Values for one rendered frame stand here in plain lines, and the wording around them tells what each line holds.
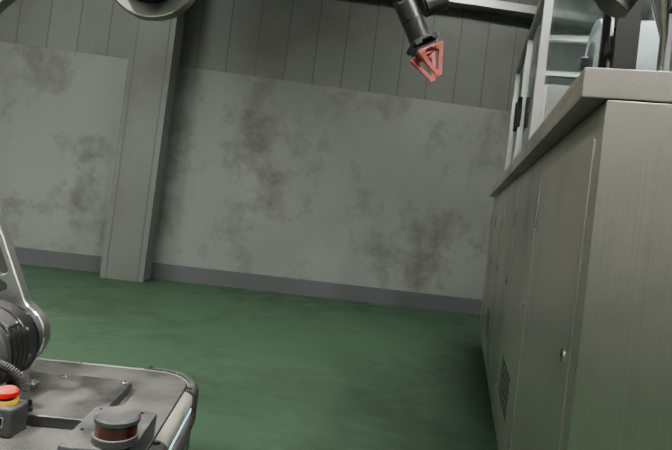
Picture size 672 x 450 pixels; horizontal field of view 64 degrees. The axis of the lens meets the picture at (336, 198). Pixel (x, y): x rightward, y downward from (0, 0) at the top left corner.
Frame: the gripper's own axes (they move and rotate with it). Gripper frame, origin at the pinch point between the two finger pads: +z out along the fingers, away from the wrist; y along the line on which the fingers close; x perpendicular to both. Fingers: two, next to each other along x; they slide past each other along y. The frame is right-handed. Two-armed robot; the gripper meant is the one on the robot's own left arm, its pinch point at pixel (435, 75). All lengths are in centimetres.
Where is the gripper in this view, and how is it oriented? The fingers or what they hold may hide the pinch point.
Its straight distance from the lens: 141.3
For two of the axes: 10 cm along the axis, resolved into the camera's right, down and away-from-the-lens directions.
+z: 3.8, 9.2, 0.1
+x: -9.2, 3.8, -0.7
